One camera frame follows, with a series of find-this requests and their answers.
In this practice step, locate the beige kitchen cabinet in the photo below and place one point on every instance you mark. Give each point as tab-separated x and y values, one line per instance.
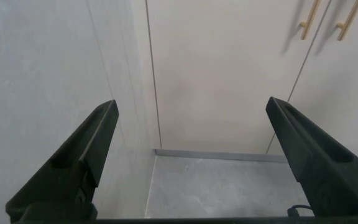
149	93

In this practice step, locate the beige cabinet door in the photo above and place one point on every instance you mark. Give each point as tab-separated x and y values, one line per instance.
219	81
343	84

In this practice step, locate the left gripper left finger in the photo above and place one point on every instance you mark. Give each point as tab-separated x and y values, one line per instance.
96	146

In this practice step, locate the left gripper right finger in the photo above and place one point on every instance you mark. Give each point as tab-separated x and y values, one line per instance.
303	155

